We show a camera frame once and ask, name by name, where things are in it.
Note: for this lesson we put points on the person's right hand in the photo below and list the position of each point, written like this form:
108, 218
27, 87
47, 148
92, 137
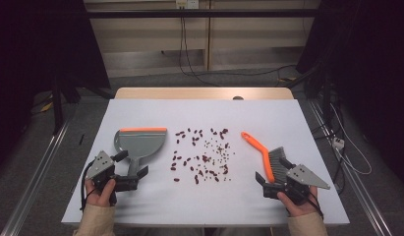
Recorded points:
301, 209

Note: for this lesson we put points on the white wall socket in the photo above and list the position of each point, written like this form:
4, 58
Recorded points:
187, 3

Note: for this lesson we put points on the small black floor item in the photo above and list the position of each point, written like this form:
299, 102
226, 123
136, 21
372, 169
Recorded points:
81, 139

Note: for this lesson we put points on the red kidney beans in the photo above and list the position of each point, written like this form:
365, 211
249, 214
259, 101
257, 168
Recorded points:
206, 159

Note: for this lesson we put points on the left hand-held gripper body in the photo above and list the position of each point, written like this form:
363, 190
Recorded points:
99, 165

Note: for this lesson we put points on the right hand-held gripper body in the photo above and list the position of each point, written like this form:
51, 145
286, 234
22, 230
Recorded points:
304, 178

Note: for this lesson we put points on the aluminium floor rail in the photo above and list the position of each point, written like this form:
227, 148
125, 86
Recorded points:
35, 177
357, 183

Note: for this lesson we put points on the white power strip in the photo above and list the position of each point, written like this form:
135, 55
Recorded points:
338, 143

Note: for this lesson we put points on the grey dustpan with orange lip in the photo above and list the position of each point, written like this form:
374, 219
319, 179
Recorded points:
140, 144

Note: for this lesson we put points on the green mung beans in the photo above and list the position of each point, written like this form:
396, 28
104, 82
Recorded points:
219, 149

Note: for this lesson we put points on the person's left hand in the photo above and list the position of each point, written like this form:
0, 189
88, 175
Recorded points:
98, 198

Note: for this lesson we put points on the black metal stand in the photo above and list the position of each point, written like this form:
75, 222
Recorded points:
57, 105

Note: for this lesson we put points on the black horizontal bar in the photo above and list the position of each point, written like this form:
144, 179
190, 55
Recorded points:
202, 13

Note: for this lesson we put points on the dark curtain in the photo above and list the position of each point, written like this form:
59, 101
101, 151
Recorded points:
370, 49
26, 49

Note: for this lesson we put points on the wooden table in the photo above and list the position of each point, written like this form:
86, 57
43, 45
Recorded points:
189, 93

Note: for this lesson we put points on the orange brush with grey bristles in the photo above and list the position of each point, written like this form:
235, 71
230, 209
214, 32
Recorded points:
264, 154

